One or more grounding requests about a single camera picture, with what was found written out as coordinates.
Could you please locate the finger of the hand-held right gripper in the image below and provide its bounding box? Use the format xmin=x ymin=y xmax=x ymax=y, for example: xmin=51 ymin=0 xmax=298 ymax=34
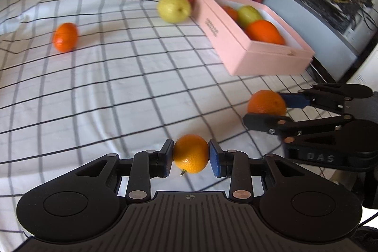
xmin=279 ymin=83 xmax=373 ymax=115
xmin=243 ymin=113 xmax=355 ymax=144

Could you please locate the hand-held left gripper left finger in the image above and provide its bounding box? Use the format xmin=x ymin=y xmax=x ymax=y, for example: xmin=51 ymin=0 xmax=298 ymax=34
xmin=76 ymin=138 xmax=175 ymax=201

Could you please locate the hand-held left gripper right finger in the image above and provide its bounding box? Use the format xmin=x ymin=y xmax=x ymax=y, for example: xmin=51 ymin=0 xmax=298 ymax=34
xmin=208 ymin=139 xmax=303 ymax=201

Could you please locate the orange tangerine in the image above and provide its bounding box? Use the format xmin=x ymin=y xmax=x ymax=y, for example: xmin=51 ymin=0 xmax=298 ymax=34
xmin=221 ymin=5 xmax=239 ymax=23
xmin=247 ymin=90 xmax=287 ymax=117
xmin=53 ymin=22 xmax=79 ymax=53

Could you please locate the small yellow-orange citrus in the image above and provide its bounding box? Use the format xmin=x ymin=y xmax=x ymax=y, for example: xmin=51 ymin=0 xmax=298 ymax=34
xmin=173 ymin=134 xmax=210 ymax=176

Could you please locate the large orange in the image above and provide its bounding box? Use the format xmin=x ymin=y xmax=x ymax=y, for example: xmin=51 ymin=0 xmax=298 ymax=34
xmin=245 ymin=20 xmax=286 ymax=46

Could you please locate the pink cardboard box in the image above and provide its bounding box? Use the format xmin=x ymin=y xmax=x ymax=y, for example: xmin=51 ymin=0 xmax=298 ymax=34
xmin=195 ymin=0 xmax=315 ymax=76

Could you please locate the large green guava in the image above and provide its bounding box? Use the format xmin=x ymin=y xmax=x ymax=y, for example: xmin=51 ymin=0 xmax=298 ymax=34
xmin=238 ymin=5 xmax=263 ymax=29

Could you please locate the white panel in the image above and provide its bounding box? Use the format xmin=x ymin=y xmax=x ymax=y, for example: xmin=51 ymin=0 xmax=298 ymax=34
xmin=344 ymin=44 xmax=378 ymax=87

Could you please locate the black checked white cloth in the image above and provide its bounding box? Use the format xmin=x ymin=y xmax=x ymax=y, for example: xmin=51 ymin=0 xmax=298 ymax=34
xmin=0 ymin=0 xmax=334 ymax=241

